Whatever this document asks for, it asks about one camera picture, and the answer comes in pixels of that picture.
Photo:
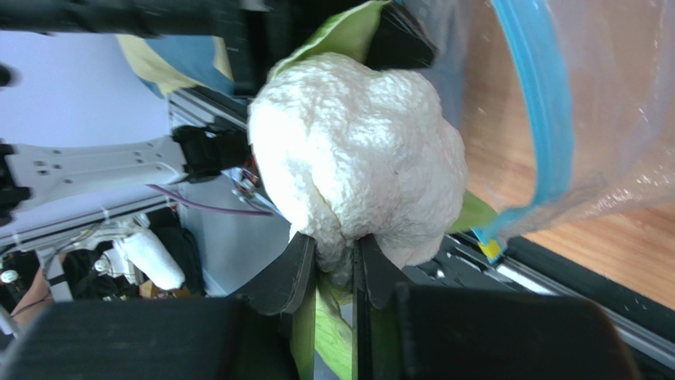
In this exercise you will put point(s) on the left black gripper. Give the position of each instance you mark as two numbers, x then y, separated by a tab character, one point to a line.
257	34

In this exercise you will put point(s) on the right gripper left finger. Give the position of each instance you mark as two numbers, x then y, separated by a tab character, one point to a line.
264	330

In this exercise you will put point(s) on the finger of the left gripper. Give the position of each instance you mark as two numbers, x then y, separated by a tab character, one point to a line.
399	42

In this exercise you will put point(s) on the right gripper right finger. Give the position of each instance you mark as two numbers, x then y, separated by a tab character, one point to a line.
405	330

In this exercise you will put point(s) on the fake white cauliflower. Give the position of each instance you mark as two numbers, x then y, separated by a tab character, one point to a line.
347	151

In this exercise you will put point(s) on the clear zip top bag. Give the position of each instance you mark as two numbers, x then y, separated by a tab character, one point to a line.
597	79

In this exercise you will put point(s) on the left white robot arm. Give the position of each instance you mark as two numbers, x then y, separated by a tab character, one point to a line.
35	175

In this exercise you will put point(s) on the yellow zip slider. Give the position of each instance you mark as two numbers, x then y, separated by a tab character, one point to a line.
492	250

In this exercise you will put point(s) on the plaid pillow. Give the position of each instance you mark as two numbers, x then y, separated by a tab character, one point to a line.
170	63

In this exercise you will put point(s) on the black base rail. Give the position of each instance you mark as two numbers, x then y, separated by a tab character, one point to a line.
235	250

